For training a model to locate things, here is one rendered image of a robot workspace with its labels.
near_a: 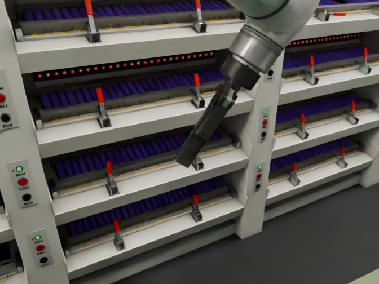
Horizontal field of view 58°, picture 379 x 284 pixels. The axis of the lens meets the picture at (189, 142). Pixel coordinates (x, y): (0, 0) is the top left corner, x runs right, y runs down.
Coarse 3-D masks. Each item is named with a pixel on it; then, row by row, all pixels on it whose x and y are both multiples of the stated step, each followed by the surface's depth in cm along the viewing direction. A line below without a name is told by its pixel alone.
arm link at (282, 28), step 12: (288, 0) 54; (300, 0) 56; (312, 0) 59; (276, 12) 55; (288, 12) 56; (300, 12) 58; (312, 12) 61; (252, 24) 61; (264, 24) 58; (276, 24) 58; (288, 24) 58; (300, 24) 60; (276, 36) 60; (288, 36) 61
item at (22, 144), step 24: (0, 0) 62; (0, 24) 63; (0, 48) 65; (24, 96) 70; (24, 120) 72; (0, 144) 72; (24, 144) 74; (0, 168) 74; (48, 192) 81; (24, 216) 81; (48, 216) 84; (24, 240) 83; (48, 240) 87; (24, 264) 86
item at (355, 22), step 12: (360, 12) 115; (312, 24) 100; (324, 24) 102; (336, 24) 105; (348, 24) 108; (360, 24) 111; (372, 24) 114; (300, 36) 101; (312, 36) 103; (324, 36) 106
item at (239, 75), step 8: (224, 64) 65; (232, 64) 63; (240, 64) 63; (224, 72) 64; (232, 72) 63; (240, 72) 63; (248, 72) 63; (232, 80) 64; (240, 80) 63; (248, 80) 64; (256, 80) 65; (224, 88) 66; (232, 88) 64; (248, 88) 65; (232, 96) 64
